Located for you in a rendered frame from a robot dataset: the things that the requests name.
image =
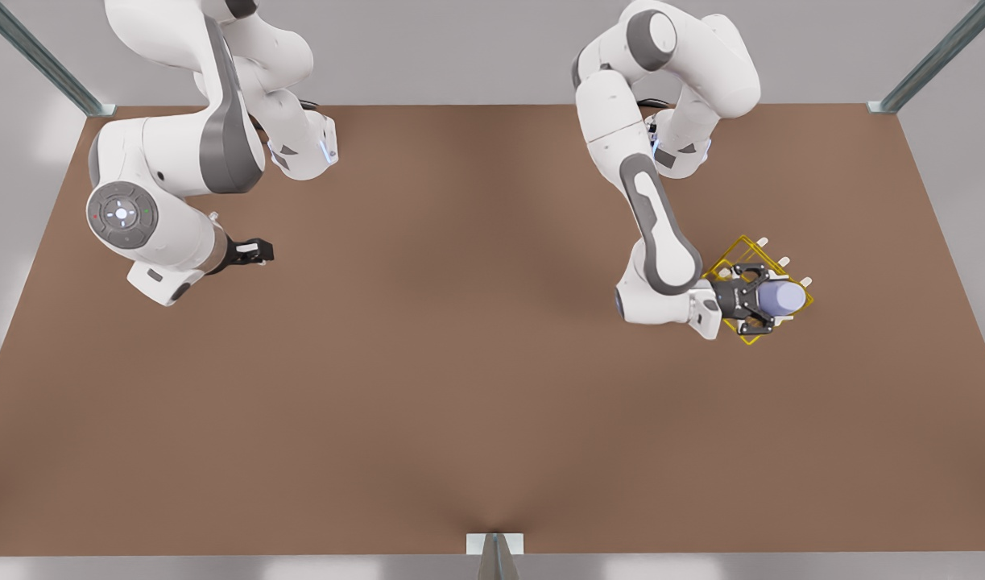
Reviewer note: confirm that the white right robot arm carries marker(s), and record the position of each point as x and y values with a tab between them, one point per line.
178	153

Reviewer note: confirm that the lavender cup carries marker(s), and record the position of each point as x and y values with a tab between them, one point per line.
784	298

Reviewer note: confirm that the silver frame post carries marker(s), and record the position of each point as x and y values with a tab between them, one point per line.
37	58
495	556
935	58

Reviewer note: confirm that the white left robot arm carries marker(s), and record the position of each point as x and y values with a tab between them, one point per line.
657	234

